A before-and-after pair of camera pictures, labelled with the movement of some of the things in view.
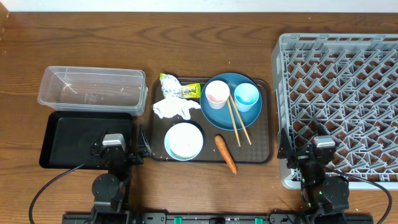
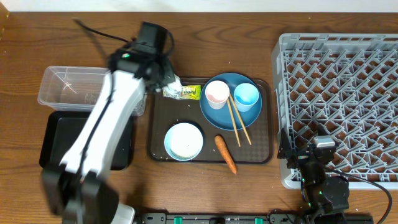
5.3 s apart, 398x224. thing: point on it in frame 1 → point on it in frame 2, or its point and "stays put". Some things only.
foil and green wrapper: [171, 86] stays put
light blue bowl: [183, 141] stays put
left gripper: [96, 150] → [167, 64]
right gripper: [285, 150] stays put
